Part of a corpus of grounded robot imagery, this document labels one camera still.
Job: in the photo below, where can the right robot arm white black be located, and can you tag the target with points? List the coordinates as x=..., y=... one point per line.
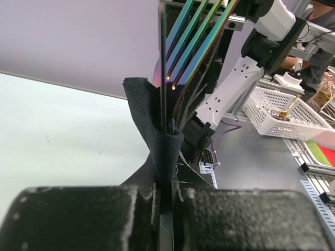
x=275, y=31

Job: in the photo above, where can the iridescent green fork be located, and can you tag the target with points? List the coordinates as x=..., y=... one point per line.
x=186, y=46

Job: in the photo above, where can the white perforated plastic basket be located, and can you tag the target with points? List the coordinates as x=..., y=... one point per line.
x=282, y=115

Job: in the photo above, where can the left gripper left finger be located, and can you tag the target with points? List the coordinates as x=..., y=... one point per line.
x=85, y=218

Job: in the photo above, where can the silver table knife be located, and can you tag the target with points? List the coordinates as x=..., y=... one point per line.
x=161, y=14

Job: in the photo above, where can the white slotted cable duct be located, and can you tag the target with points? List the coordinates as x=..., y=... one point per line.
x=323, y=210

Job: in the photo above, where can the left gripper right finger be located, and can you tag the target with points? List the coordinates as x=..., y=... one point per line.
x=206, y=218

